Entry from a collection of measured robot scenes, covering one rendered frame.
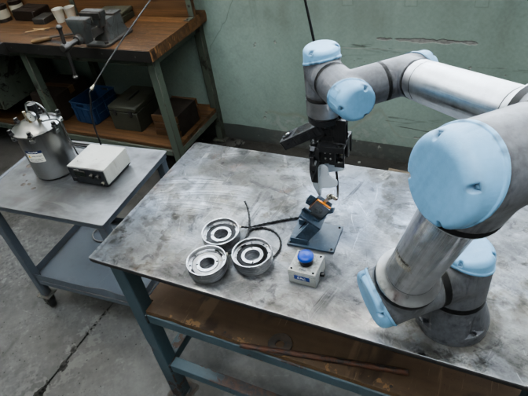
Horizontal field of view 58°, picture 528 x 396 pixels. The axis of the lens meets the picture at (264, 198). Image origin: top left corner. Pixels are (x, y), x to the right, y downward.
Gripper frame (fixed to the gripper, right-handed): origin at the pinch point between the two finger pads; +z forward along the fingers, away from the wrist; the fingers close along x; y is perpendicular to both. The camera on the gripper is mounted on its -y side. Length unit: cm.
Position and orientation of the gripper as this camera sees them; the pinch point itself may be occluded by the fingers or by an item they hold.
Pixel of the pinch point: (320, 184)
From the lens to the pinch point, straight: 117.0
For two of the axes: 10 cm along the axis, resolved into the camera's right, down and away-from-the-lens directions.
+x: 3.7, -6.3, 6.8
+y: 9.2, 1.5, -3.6
